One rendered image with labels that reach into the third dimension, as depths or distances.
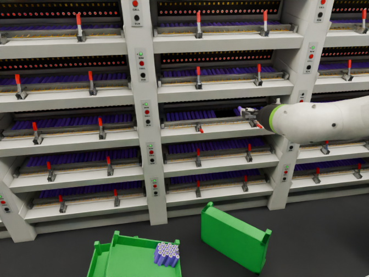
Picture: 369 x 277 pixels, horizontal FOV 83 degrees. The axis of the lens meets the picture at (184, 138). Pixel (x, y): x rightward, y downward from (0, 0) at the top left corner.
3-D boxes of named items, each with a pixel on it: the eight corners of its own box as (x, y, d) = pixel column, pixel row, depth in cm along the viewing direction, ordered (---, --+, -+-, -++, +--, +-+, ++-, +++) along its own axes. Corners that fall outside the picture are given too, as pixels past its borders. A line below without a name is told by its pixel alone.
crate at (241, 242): (258, 276, 90) (265, 261, 95) (265, 244, 81) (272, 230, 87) (200, 240, 106) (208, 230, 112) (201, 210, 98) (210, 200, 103)
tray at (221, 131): (283, 133, 103) (290, 117, 97) (161, 143, 97) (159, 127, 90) (266, 110, 118) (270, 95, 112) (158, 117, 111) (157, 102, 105)
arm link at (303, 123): (297, 104, 48) (295, 150, 50) (347, 101, 49) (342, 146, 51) (266, 102, 61) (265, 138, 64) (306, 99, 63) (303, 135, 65)
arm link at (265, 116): (268, 138, 64) (296, 136, 65) (269, 99, 61) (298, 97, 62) (259, 134, 70) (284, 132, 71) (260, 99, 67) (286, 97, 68)
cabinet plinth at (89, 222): (381, 191, 136) (384, 185, 134) (18, 236, 111) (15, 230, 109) (359, 177, 150) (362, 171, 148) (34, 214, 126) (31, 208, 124)
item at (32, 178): (145, 179, 104) (141, 161, 95) (13, 193, 97) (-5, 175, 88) (145, 150, 119) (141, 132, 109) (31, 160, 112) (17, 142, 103)
